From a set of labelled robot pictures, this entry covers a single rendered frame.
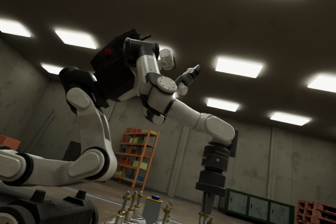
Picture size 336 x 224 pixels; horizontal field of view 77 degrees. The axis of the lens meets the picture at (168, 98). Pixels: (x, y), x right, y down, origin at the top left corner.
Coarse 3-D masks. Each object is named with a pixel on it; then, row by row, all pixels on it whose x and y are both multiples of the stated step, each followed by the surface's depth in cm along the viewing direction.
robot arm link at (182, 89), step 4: (180, 76) 144; (176, 80) 142; (180, 80) 144; (184, 80) 146; (176, 84) 142; (180, 84) 144; (184, 84) 147; (188, 84) 148; (176, 88) 144; (180, 88) 142; (184, 88) 142; (176, 92) 147; (180, 92) 143; (184, 92) 144
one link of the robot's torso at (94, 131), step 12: (72, 96) 105; (84, 96) 104; (84, 108) 102; (96, 108) 105; (84, 120) 101; (96, 120) 101; (84, 132) 100; (96, 132) 100; (108, 132) 109; (84, 144) 98; (96, 144) 98; (108, 144) 103; (108, 156) 94; (108, 168) 93; (96, 180) 95
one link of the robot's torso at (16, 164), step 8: (0, 152) 96; (8, 152) 96; (16, 152) 106; (0, 160) 93; (8, 160) 93; (16, 160) 93; (24, 160) 94; (0, 168) 92; (8, 168) 92; (16, 168) 91; (24, 168) 92; (0, 176) 91; (8, 176) 90; (16, 176) 91
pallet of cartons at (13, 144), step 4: (0, 136) 378; (4, 136) 378; (0, 140) 375; (4, 140) 375; (8, 140) 383; (12, 140) 392; (16, 140) 400; (4, 144) 377; (8, 144) 385; (12, 144) 393; (16, 144) 402; (12, 148) 395; (16, 148) 404
